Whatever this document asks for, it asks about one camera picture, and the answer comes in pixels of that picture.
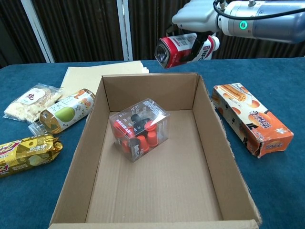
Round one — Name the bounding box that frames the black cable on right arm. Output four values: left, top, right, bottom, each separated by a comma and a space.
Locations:
213, 0, 305, 19

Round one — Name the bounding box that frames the clear box of orange items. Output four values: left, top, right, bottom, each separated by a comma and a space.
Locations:
109, 97, 171, 163

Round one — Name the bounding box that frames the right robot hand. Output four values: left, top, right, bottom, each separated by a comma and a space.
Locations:
166, 0, 220, 63

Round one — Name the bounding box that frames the open brown cardboard box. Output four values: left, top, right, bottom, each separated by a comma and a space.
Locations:
49, 72, 262, 229

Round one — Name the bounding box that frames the clear bag of white snacks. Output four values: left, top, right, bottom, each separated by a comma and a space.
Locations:
2, 83, 63, 124

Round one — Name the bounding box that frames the stack of pale yellow sheets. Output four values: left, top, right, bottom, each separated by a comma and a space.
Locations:
58, 61, 150, 101

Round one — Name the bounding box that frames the green apple snack tube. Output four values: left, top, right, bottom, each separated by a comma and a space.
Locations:
28, 88, 96, 136

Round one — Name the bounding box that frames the orange egg roll carton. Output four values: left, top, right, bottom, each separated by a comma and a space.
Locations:
211, 83, 295, 158

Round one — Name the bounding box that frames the gold foil wafer packet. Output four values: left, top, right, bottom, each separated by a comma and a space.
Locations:
0, 133, 64, 179

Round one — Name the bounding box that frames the red drink bottle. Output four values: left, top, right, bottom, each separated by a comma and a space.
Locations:
154, 32, 220, 69

